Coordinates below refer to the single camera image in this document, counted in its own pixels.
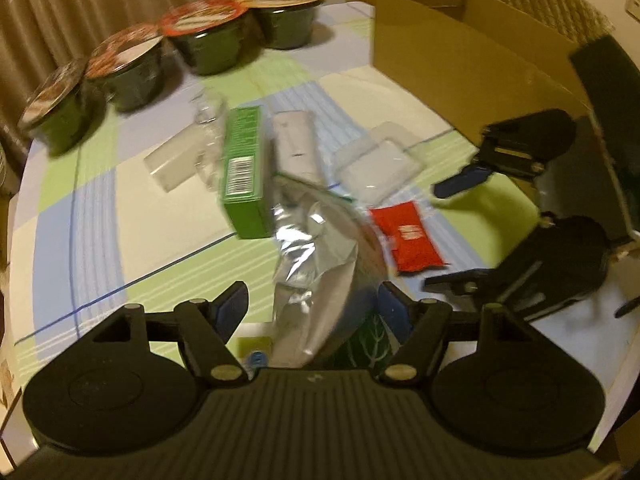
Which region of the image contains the clear plastic tray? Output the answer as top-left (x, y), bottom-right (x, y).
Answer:
top-left (333, 122), bottom-right (425, 207)

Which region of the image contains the wicker chair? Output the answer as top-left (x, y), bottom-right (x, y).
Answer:
top-left (499, 0), bottom-right (614, 44)

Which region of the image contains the clear plastic wrapped white item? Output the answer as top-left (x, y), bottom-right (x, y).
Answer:
top-left (144, 91), bottom-right (229, 193)

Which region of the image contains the beige curtain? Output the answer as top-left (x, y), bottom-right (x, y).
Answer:
top-left (0, 0), bottom-right (195, 171)

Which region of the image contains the white cylinder in plastic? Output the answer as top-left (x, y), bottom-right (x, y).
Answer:
top-left (271, 110), bottom-right (329, 188)

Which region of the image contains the dark-lid noodle bowl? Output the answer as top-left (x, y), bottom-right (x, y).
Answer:
top-left (18, 58), bottom-right (90, 156)

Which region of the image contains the checkered tablecloth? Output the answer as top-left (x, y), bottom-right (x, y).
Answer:
top-left (1, 2), bottom-right (538, 405)

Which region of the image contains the silver green leaf tea bag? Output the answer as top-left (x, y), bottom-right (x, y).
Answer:
top-left (269, 176), bottom-right (387, 368)

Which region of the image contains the orange-lid noodle bowl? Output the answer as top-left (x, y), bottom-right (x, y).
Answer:
top-left (233, 0), bottom-right (324, 50)

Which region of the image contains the cardboard box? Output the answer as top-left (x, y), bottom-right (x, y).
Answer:
top-left (373, 0), bottom-right (639, 243)

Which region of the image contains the green small box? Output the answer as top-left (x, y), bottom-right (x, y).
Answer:
top-left (219, 106), bottom-right (273, 240)

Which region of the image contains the red snack packet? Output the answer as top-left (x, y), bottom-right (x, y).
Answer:
top-left (369, 202), bottom-right (446, 274)

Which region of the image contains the red-lid noodle bowl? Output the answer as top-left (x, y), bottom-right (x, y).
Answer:
top-left (85, 23), bottom-right (165, 113)
top-left (160, 0), bottom-right (248, 76)

